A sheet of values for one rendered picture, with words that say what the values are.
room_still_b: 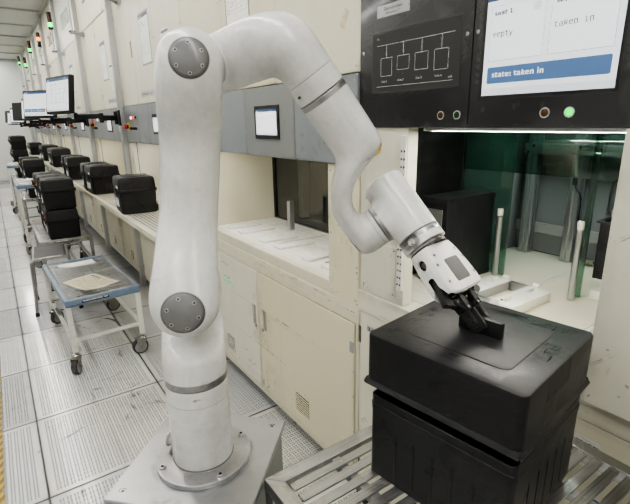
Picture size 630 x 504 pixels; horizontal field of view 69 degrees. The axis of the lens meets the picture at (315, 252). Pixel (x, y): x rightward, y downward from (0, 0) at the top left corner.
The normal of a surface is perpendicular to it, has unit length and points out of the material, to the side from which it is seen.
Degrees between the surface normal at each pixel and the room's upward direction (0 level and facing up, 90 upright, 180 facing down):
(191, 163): 91
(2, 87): 90
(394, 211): 72
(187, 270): 62
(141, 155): 90
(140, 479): 0
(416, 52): 90
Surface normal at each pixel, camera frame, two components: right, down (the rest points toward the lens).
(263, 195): 0.57, 0.22
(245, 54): -0.61, 0.48
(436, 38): -0.82, 0.17
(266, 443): -0.02, -0.96
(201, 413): 0.34, 0.25
